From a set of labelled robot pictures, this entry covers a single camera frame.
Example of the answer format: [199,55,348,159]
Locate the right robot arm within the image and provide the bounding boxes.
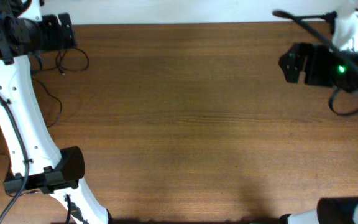
[272,1,358,223]

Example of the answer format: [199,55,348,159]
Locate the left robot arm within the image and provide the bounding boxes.
[0,0,112,223]

